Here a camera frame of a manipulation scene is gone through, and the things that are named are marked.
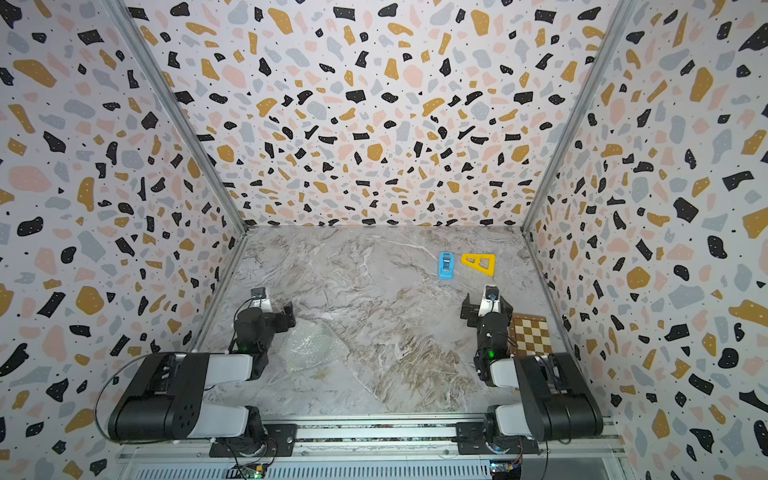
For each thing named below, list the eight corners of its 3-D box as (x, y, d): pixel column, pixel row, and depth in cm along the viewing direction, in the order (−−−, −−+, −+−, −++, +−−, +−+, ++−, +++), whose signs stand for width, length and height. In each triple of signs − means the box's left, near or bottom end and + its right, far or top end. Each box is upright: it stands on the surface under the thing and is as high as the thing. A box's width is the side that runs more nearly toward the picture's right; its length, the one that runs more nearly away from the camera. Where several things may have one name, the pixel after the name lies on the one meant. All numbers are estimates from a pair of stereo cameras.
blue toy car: (440, 279, 108) (441, 273, 105) (438, 258, 114) (439, 252, 111) (454, 279, 108) (456, 273, 105) (451, 259, 114) (453, 252, 112)
